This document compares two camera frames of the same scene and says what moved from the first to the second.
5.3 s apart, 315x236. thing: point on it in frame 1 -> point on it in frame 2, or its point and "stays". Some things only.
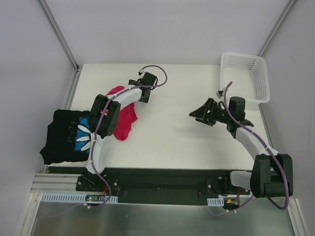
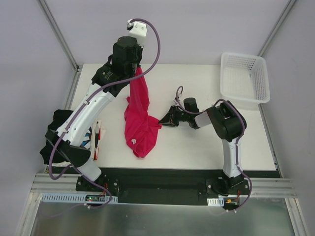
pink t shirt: [127, 117] -> [141, 130]
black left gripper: [145, 96] -> [135, 66]
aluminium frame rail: [45, 183] stays
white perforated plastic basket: [248, 73] stays
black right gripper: [208, 113] -> [174, 116]
